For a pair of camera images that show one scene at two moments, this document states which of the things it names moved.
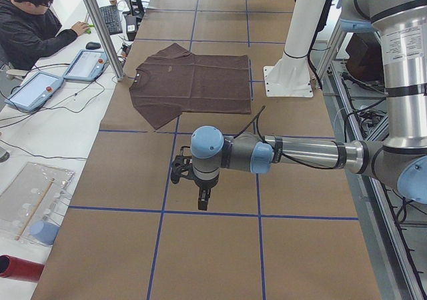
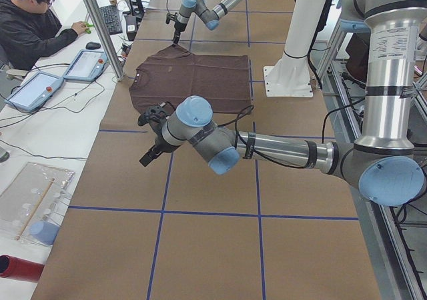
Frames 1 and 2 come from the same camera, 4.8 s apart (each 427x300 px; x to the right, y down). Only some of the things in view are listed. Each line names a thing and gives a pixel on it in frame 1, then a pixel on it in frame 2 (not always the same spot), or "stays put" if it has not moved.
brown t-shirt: x=173 y=81 stays put
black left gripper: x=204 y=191 -> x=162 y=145
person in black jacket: x=29 y=27 stays put
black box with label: x=131 y=27 stays put
